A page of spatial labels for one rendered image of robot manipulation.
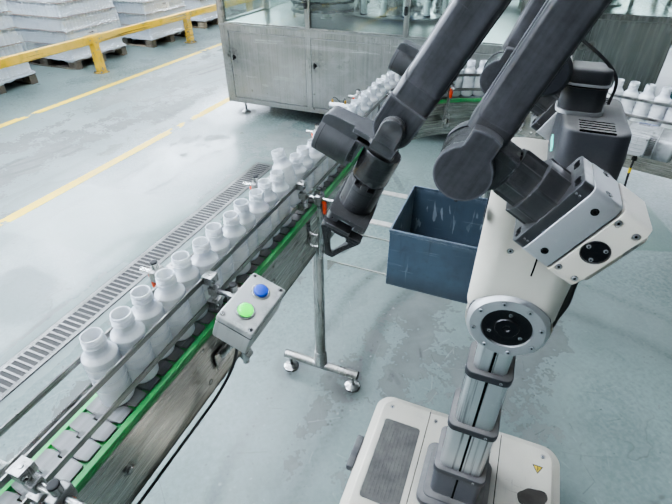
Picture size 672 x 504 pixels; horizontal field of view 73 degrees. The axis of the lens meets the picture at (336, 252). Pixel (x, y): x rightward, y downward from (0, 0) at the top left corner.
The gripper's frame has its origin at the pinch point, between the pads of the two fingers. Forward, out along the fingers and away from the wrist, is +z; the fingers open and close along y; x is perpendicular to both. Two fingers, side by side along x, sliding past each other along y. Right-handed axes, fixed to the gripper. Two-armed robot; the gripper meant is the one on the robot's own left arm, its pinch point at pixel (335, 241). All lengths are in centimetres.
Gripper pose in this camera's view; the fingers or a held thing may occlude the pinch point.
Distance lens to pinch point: 78.9
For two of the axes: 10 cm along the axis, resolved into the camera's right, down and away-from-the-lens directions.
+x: 8.9, 4.5, 0.3
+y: -2.8, 6.0, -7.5
